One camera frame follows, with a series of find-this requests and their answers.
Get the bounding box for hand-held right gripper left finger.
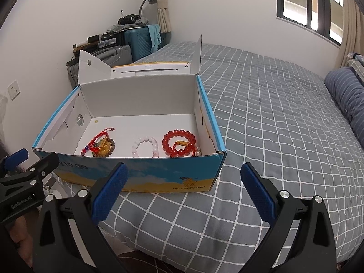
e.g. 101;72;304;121
33;162;130;273

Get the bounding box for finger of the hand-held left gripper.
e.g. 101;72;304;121
0;152;60;190
0;148;29;177

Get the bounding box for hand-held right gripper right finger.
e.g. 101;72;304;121
239;162;337;273

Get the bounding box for blue and yellow cardboard box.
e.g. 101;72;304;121
32;34;227;194

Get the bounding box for brown wooden bead bracelet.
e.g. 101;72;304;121
99;138;118;158

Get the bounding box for red string bracelet coloured beads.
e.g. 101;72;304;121
80;128;115;156

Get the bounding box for white pink bead bracelet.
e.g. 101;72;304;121
131;136;159;159

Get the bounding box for red bead bracelet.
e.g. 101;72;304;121
162;130;197;157

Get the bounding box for red string bracelet amber bead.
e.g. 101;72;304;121
172;140;197;156

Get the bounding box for grey suitcase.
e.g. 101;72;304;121
92;45;133;65
66;28;126;66

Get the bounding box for blue striped pillow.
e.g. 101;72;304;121
324;66;364;146

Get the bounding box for teal suitcase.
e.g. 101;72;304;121
123;25;160;63

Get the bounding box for teal cloth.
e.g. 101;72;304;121
146;24;162;53

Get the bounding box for grey plaid folded blanket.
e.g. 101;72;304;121
345;52;364;86

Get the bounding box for black bag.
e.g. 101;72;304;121
118;14;149;27

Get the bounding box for beige tied curtain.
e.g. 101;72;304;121
152;0;173;49

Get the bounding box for dark framed window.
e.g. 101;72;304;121
275;0;346;46

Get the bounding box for white wall socket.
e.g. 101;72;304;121
7;81;21;101

